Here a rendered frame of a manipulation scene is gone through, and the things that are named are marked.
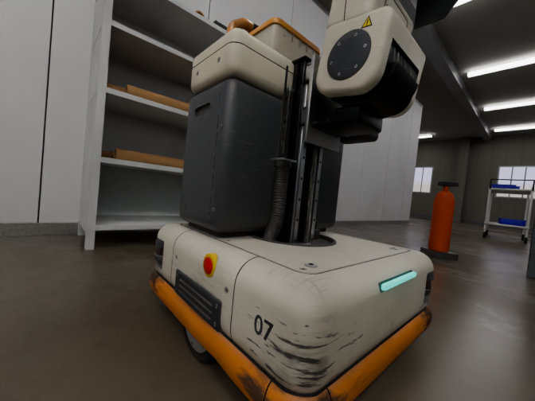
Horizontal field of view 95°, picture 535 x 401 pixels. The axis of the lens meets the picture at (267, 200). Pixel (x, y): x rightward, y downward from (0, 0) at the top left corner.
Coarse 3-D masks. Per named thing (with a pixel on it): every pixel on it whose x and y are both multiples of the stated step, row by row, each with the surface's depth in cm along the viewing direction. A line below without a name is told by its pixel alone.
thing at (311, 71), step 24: (312, 72) 64; (384, 72) 51; (408, 72) 57; (312, 96) 65; (360, 96) 56; (384, 96) 55; (408, 96) 59; (312, 120) 66; (336, 120) 60; (360, 120) 57; (312, 144) 68; (336, 144) 74
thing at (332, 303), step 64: (192, 256) 60; (256, 256) 49; (320, 256) 55; (384, 256) 62; (192, 320) 57; (256, 320) 41; (320, 320) 35; (384, 320) 49; (256, 384) 39; (320, 384) 36
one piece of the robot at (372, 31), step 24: (336, 0) 56; (360, 0) 52; (384, 0) 52; (336, 24) 56; (360, 24) 52; (384, 24) 48; (408, 24) 61; (336, 48) 55; (360, 48) 51; (384, 48) 48; (408, 48) 54; (336, 72) 55; (360, 72) 51; (336, 96) 58
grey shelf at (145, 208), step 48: (96, 0) 156; (144, 0) 152; (96, 48) 146; (144, 48) 152; (192, 48) 200; (96, 96) 131; (192, 96) 210; (96, 144) 133; (144, 144) 188; (96, 192) 134; (144, 192) 191
